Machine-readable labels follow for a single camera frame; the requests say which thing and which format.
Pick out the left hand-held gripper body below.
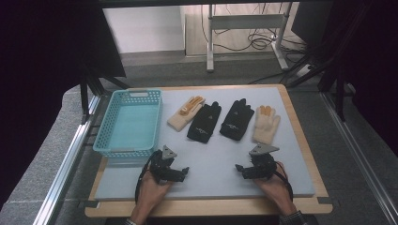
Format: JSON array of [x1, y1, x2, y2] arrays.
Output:
[[149, 144, 178, 184]]

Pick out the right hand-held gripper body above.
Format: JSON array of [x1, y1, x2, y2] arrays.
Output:
[[248, 142, 281, 181]]

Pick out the cream knit glove orange fingertips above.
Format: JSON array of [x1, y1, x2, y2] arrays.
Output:
[[252, 105, 282, 145]]

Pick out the black glove white logo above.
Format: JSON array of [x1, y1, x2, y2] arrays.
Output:
[[186, 100, 222, 144], [219, 97, 255, 142]]

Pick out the turquoise plastic basket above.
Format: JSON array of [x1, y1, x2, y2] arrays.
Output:
[[92, 89, 163, 160]]

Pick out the cream knit glove orange palm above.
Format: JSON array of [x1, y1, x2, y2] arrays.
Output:
[[166, 96, 207, 132]]

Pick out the person's left hand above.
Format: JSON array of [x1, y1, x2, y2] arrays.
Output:
[[134, 171, 174, 216]]

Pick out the person's right hand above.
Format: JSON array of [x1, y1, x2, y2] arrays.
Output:
[[253, 161, 299, 218]]

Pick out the grey foam mat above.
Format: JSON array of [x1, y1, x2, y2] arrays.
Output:
[[94, 86, 316, 201]]

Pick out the black metal stand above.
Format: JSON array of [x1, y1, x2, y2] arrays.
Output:
[[281, 46, 349, 123]]

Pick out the white power strip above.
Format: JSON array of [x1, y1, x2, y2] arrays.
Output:
[[295, 64, 313, 78]]

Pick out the black tripod stand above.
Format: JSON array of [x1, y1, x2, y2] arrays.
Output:
[[79, 64, 130, 125]]

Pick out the black curtain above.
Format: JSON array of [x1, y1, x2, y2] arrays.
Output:
[[292, 0, 398, 154], [0, 0, 127, 210]]

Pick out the black red right gripper cable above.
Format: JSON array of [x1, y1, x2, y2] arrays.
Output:
[[273, 160, 295, 203]]

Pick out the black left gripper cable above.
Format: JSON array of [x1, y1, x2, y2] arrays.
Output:
[[134, 151, 158, 204]]

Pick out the aluminium rail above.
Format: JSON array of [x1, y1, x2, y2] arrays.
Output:
[[320, 92, 398, 224], [32, 95, 102, 225]]

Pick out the bundle of black floor cables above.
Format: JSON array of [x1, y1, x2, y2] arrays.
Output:
[[215, 3, 306, 53]]

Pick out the white metal desk frame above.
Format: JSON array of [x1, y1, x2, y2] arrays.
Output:
[[206, 3, 290, 73]]

